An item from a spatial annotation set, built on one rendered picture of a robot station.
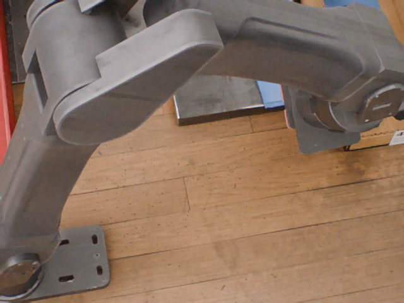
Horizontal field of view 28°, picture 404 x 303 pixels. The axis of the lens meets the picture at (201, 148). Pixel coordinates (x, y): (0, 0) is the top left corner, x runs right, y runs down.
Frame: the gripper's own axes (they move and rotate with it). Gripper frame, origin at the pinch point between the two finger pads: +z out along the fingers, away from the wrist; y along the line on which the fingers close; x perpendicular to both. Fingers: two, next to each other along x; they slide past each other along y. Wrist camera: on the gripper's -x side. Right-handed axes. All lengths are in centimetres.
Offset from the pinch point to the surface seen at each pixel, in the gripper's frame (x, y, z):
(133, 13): 14.9, 13.8, 12.8
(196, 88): 10.4, 3.4, 4.4
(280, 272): 6.9, -17.4, -5.4
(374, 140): -7.6, -6.2, -1.4
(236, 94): 6.1, 1.8, 3.4
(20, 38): 29.1, 13.3, 12.7
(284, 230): 5.1, -13.6, -3.2
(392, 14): -16.4, 7.5, 8.2
